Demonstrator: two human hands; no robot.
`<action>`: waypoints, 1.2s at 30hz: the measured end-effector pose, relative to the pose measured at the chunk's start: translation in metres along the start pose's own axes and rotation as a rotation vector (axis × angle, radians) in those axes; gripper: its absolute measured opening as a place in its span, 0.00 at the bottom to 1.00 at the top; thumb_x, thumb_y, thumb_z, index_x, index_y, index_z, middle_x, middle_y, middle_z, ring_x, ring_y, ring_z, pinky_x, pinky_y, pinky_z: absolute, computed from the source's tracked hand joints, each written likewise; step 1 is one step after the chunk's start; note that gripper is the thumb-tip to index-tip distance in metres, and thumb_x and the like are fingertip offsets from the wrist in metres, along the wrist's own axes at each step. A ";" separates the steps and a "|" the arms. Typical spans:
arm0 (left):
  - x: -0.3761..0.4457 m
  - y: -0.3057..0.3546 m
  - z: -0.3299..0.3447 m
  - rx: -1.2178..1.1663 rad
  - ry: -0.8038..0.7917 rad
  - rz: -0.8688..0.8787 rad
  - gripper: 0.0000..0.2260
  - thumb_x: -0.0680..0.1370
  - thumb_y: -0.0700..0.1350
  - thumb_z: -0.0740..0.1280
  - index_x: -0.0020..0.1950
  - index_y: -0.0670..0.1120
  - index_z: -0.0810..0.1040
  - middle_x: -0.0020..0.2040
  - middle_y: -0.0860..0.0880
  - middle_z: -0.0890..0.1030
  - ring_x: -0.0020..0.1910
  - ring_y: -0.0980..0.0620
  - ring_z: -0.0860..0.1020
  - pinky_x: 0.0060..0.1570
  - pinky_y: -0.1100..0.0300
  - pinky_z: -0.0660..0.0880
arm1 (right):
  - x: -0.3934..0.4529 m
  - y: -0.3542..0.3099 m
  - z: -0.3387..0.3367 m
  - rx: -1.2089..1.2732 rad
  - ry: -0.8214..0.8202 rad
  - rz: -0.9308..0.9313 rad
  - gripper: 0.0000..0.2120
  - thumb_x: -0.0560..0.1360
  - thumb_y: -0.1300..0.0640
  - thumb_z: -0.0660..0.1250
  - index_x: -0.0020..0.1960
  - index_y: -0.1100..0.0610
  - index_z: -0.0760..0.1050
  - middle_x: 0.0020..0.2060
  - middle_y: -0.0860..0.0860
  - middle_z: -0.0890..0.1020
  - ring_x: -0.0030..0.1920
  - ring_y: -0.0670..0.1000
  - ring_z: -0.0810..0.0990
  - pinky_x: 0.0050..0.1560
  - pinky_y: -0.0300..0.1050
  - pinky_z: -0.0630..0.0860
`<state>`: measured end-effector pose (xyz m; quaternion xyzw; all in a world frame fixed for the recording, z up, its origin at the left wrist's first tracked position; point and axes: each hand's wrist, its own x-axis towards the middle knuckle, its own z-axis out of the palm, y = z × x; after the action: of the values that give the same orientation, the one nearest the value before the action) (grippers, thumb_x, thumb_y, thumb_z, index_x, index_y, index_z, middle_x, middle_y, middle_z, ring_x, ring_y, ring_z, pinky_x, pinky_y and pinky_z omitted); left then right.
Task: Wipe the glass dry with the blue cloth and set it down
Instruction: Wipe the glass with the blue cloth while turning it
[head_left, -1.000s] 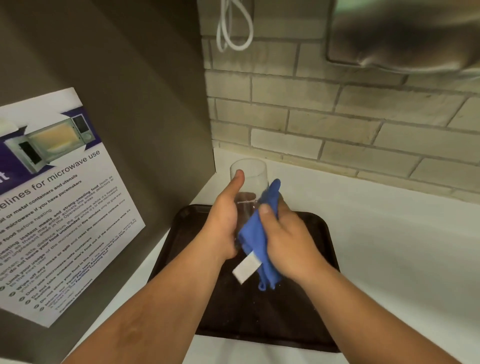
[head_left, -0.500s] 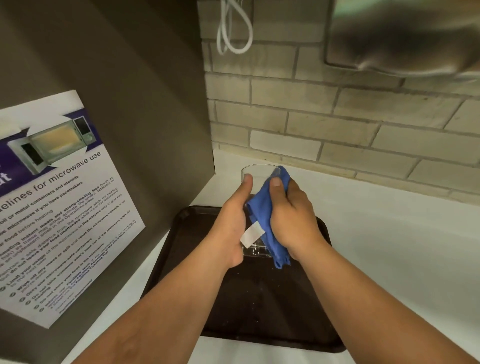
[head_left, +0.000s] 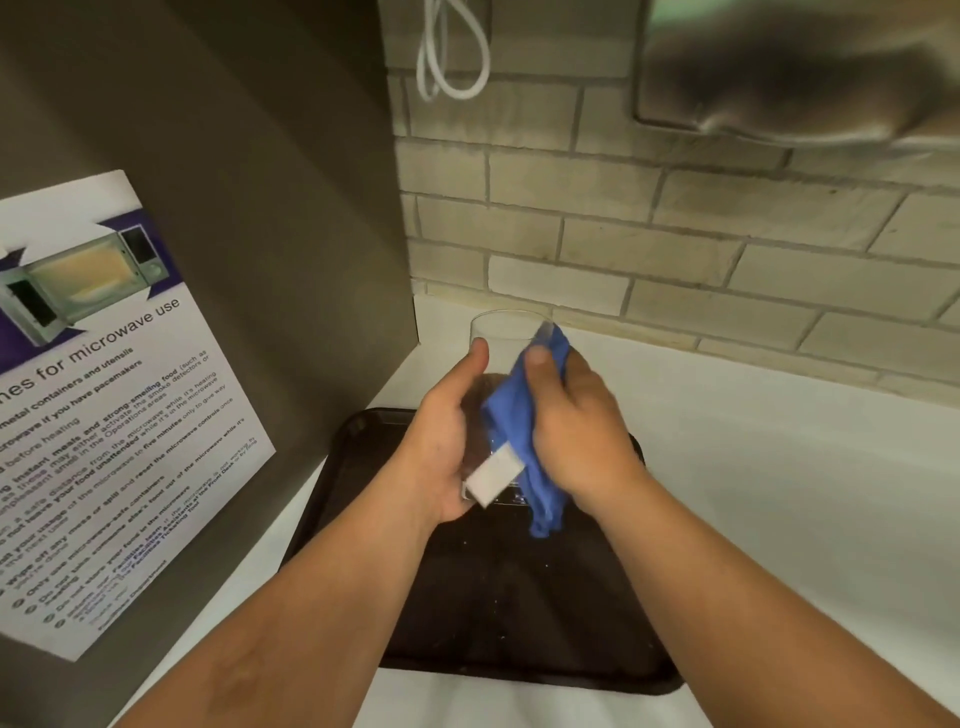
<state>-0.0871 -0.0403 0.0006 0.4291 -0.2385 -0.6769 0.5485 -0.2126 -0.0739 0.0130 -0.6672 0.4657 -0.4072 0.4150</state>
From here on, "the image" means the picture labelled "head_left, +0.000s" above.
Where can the person's left hand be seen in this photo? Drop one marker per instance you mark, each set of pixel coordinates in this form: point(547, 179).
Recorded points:
point(437, 450)

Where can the person's right hand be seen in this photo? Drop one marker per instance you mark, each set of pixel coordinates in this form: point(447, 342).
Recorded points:
point(581, 442)

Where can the person's left thumb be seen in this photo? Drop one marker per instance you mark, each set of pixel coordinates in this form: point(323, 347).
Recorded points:
point(463, 375)

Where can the person's right thumb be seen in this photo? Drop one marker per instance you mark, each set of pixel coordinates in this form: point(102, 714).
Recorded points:
point(541, 386)

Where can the clear drinking glass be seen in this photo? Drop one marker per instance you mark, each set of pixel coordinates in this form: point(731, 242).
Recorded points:
point(501, 352)

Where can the blue cleaning cloth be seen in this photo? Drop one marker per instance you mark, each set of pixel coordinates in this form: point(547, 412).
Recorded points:
point(517, 427)

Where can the person's right forearm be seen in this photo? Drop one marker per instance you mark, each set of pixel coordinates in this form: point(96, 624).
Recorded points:
point(750, 622)

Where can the person's left forearm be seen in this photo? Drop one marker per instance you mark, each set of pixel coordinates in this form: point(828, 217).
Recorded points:
point(285, 622)

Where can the black plastic tray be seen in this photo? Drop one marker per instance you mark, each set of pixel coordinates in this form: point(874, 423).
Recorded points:
point(510, 592)

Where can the grey cabinet side panel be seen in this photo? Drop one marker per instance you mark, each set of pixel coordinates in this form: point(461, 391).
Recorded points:
point(247, 247)

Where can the white printed notice poster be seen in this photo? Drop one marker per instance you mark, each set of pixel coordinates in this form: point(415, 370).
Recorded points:
point(105, 420)

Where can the stainless steel wall dispenser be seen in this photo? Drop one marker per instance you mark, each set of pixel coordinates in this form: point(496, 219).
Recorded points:
point(802, 67)

